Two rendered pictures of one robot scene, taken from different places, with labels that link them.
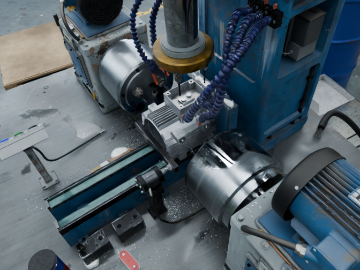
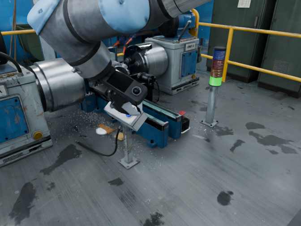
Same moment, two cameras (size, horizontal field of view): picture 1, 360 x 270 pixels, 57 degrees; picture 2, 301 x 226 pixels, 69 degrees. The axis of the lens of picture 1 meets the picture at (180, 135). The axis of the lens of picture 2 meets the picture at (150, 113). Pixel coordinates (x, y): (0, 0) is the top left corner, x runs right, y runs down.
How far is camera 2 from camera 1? 1.61 m
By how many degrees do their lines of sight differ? 77
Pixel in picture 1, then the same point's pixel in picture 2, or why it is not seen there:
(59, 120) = (47, 176)
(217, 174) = (153, 48)
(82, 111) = (41, 161)
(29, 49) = not seen: outside the picture
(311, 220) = (180, 19)
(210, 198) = (161, 58)
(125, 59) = (61, 61)
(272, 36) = not seen: hidden behind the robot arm
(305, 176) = not seen: hidden behind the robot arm
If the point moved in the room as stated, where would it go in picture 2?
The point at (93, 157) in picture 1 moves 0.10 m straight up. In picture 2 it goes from (105, 142) to (103, 124)
